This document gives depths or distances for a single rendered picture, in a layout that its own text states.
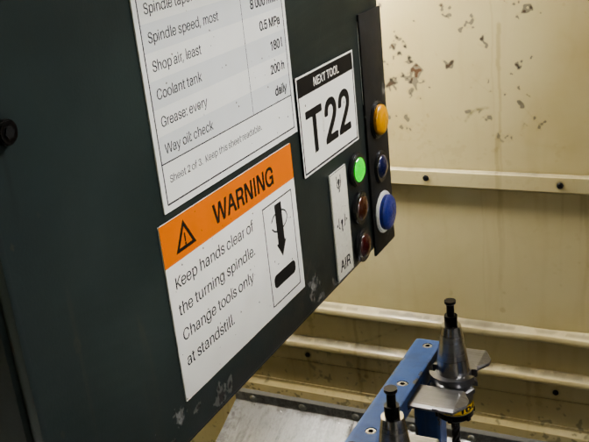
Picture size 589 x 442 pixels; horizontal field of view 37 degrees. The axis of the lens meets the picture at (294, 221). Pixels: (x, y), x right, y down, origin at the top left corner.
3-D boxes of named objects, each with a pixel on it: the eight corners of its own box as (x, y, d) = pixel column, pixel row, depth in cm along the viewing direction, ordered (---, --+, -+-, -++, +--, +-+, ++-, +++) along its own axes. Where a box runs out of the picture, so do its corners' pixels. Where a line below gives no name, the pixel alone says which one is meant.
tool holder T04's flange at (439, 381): (437, 371, 123) (436, 355, 122) (481, 377, 121) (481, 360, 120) (424, 395, 118) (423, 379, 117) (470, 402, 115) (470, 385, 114)
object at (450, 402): (473, 395, 115) (473, 390, 115) (462, 418, 111) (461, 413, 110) (422, 388, 118) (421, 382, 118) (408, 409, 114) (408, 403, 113)
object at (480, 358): (494, 355, 124) (494, 350, 124) (485, 374, 120) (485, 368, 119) (446, 348, 127) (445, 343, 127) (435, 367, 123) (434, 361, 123)
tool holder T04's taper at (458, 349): (441, 360, 121) (438, 315, 119) (473, 363, 119) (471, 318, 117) (432, 376, 117) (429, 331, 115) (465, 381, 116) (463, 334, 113)
